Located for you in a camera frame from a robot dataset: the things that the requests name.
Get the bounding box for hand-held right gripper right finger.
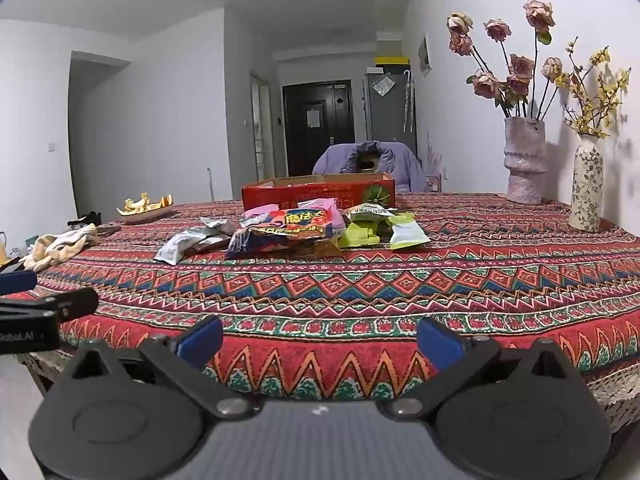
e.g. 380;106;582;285
389;316;582;420

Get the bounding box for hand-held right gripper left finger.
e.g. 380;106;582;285
60;316;256;420

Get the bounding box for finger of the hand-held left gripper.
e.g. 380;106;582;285
0;288;100;322
0;270;39;295

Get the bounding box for small silver snack packet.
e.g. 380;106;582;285
153;232;202;266

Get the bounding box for dark blue snack bag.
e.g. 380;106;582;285
225;227;341;261

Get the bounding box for white silver snack packet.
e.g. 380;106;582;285
192;216;238;251

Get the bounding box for white green snack packet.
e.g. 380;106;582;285
387;212;431;251

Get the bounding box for green bar snack packet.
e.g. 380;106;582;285
337;222;382;250

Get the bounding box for large pink snack packet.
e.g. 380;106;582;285
240;203;281;228

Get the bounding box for small white snack packet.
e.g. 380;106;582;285
347;203;396;223

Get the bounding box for red yellow snack bag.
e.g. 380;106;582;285
247;207;346;241

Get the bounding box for red cardboard box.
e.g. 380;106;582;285
241;172;397;211

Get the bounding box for clutter of small bottles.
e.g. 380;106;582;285
10;235;40;261

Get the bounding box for cream cloth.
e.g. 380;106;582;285
19;223;101;271

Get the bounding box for brown plate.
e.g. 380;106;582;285
120;202;176;224

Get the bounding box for yellow fruit peels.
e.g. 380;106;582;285
116;192;174;213

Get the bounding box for pink ceramic vase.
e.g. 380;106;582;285
504;117;546;206

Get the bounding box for purple puffer jacket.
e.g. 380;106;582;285
312;140;430;193

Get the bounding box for white interior door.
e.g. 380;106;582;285
250;72;276;178

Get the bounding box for grey refrigerator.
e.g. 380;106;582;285
364;71;418;148

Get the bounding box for dark entrance door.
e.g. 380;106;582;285
282;80;357;176

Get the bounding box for white folded umbrella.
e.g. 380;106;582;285
402;71;417;133

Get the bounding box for yellow black box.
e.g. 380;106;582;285
375;55;411;73

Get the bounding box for dried pink roses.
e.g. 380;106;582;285
446;0;566;121

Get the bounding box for yellow flower branches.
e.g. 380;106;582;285
552;35;632;140

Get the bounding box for wall picture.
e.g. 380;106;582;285
417;35;432;77

